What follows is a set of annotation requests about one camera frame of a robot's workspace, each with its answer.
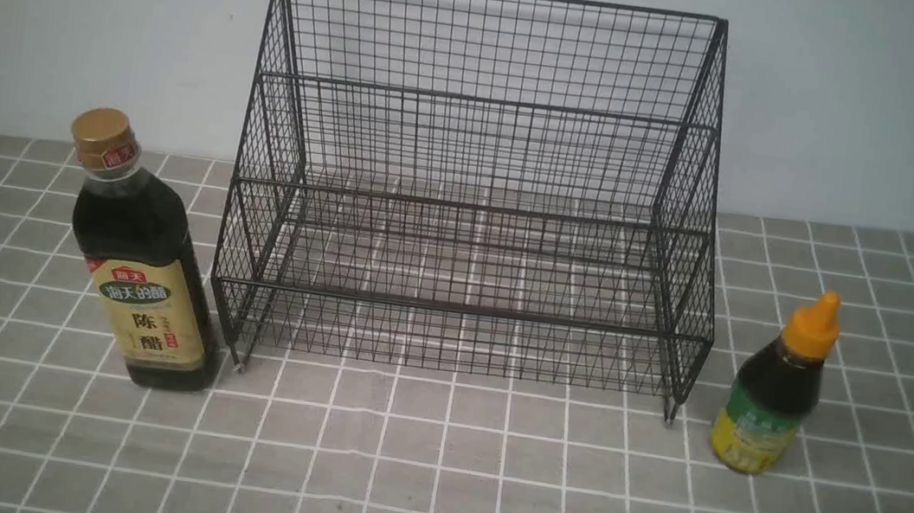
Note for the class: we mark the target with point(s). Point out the seasoning bottle orange cap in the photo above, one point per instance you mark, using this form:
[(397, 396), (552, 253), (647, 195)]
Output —
[(776, 389)]

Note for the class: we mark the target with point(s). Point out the black wire mesh rack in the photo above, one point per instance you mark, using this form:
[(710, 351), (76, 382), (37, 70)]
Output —
[(521, 189)]

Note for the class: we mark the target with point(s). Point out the dark vinegar bottle gold cap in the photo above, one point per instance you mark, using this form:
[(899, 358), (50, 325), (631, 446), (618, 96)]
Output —
[(134, 235)]

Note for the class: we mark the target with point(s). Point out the grey grid-pattern tablecloth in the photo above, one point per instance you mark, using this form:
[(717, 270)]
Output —
[(300, 433)]

